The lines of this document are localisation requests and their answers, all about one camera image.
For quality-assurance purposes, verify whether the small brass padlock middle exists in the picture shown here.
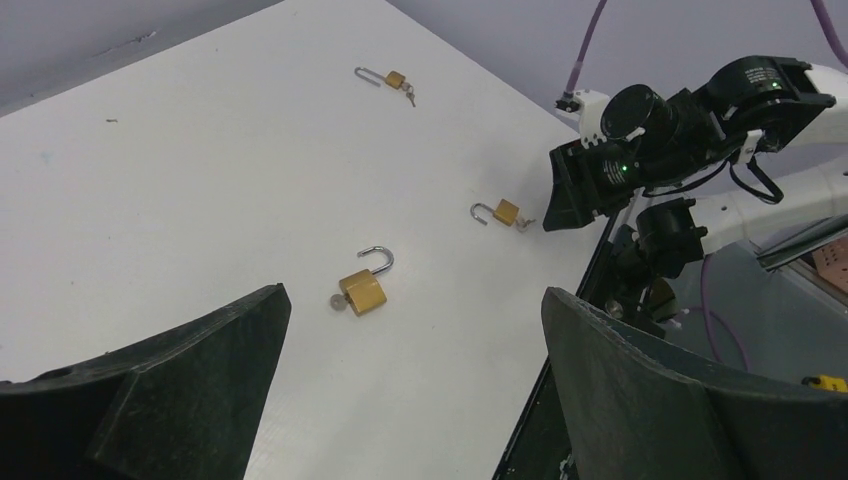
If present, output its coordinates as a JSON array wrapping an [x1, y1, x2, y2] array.
[[469, 199, 536, 232]]

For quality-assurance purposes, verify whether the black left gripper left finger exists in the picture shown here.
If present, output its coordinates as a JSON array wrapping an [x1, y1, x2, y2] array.
[[1, 284, 292, 479]]

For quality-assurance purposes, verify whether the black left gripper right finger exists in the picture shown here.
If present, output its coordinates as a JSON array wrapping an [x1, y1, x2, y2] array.
[[541, 286, 848, 480]]

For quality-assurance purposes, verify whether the small brass padlock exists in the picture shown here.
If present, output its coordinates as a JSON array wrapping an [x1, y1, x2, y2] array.
[[353, 66, 416, 108], [469, 199, 536, 232]]

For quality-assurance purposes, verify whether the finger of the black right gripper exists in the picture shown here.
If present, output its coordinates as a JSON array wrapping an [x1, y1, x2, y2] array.
[[542, 146, 590, 232]]

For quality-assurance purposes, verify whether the large brass padlock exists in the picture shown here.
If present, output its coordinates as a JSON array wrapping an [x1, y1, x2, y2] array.
[[329, 246, 395, 316]]

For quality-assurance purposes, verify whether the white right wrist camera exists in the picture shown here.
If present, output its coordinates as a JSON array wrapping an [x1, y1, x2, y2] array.
[[555, 89, 610, 148]]

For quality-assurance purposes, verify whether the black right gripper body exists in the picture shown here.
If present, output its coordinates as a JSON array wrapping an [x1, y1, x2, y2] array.
[[561, 140, 646, 219]]

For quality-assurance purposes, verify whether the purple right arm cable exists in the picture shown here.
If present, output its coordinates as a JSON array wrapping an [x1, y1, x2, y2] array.
[[563, 0, 848, 101]]

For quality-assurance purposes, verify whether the small brass padlock far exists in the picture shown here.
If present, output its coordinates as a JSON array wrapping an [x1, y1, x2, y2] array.
[[353, 66, 416, 108]]

